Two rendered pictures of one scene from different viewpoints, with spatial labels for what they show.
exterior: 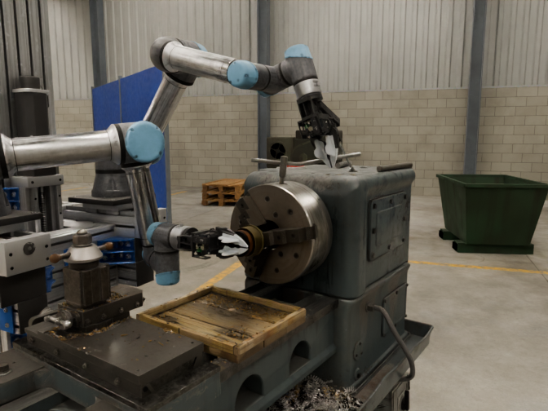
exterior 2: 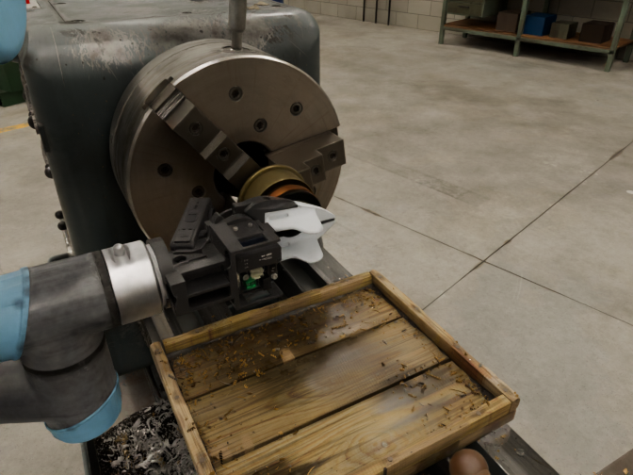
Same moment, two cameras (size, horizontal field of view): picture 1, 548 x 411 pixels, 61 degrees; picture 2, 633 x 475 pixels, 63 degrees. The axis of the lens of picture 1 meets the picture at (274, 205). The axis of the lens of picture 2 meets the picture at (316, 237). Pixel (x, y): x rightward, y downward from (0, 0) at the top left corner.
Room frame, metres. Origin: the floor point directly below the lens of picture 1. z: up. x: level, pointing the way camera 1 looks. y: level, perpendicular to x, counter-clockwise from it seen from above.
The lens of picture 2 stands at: (1.03, 0.56, 1.38)
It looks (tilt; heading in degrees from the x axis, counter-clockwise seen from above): 32 degrees down; 296
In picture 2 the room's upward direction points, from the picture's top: straight up
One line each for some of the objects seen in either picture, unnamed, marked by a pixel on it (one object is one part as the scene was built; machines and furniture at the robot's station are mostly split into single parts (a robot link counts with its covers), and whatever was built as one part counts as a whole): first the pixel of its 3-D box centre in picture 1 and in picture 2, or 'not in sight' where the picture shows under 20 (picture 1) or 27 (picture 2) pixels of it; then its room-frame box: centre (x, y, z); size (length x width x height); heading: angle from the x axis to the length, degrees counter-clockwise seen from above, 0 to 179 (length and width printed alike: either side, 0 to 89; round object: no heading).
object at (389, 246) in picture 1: (332, 218); (154, 103); (1.78, -0.23, 1.06); 0.59 x 0.48 x 0.39; 145
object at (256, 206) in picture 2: (223, 236); (260, 219); (1.30, 0.15, 1.10); 0.09 x 0.02 x 0.05; 55
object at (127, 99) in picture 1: (123, 148); not in sight; (7.83, 2.52, 1.18); 4.12 x 0.80 x 2.35; 33
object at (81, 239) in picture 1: (81, 236); not in sight; (0.98, 0.41, 1.17); 0.04 x 0.04 x 0.03
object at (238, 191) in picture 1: (231, 192); not in sight; (9.61, 0.89, 0.22); 1.25 x 0.86 x 0.44; 165
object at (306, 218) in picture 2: (230, 240); (305, 221); (1.26, 0.12, 1.09); 0.09 x 0.06 x 0.03; 55
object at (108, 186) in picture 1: (112, 182); not in sight; (1.73, 0.60, 1.21); 0.15 x 0.15 x 0.10
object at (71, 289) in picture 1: (88, 280); not in sight; (0.98, 0.41, 1.07); 0.07 x 0.07 x 0.10; 55
